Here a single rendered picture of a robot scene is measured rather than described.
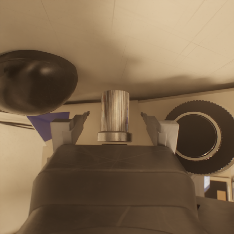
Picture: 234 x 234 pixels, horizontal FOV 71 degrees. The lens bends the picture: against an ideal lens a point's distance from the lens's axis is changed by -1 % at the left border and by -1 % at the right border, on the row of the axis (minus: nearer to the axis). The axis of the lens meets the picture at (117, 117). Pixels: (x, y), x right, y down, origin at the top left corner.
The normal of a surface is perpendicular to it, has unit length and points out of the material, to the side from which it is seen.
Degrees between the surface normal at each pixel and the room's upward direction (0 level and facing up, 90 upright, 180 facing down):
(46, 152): 90
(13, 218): 90
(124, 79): 0
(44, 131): 48
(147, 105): 90
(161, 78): 0
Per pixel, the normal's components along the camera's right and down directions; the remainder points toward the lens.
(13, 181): 0.83, -0.07
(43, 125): -0.42, 0.56
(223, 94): -0.56, -0.13
